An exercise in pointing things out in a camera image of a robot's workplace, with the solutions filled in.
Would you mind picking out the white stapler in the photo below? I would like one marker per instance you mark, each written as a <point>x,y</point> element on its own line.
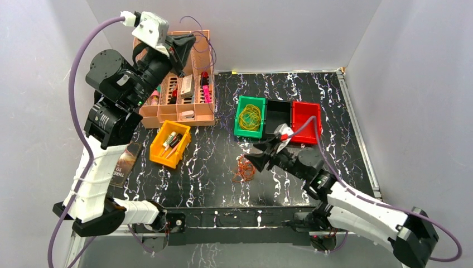
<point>187,115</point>

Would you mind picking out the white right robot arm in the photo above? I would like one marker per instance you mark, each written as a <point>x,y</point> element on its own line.
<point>409,236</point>

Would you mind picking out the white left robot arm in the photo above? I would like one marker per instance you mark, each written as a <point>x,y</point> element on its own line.
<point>108,131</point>

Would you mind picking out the yellow plastic bin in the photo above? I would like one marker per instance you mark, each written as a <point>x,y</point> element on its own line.
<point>173,156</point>

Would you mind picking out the white box in organizer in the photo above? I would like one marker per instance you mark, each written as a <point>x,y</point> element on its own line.
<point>187,86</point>

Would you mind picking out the black plastic bin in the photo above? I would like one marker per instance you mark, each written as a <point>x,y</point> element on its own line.
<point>277,112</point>

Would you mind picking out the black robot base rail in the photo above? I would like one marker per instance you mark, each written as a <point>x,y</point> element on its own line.
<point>234,225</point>

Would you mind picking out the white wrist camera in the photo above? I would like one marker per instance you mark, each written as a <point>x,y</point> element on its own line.
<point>149,28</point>
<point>284,134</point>

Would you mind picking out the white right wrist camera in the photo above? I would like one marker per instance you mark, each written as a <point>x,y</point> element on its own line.
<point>284,134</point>

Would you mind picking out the white glue stick tube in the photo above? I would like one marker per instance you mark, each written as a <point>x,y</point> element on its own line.
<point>169,139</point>

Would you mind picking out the pink pen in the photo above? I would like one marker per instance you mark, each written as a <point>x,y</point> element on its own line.
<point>170,146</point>

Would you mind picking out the dark illustrated book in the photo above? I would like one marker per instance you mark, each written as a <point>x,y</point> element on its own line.
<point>125,164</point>

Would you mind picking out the peach desk file organizer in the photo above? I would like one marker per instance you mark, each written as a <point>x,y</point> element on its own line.
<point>188,100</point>

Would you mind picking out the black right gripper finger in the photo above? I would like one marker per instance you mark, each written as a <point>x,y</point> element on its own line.
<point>271,145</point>
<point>261,161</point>

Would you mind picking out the red black stamp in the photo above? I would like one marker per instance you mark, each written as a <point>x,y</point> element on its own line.
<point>204,79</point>

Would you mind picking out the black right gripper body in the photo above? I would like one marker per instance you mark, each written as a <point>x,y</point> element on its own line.
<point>286,161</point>

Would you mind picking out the pink highlighter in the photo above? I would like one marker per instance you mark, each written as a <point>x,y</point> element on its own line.
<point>206,92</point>

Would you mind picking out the red plastic bin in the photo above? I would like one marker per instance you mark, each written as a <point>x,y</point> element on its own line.
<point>301,112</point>

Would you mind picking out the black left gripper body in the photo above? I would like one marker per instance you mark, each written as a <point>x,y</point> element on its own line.
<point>172,51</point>

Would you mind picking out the green plastic bin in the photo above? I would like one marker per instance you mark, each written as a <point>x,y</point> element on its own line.
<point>249,117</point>

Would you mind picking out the black cylinder marker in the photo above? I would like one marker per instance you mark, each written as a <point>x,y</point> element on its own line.
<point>177,139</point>

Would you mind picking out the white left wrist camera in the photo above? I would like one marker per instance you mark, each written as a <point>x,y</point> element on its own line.
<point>149,28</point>

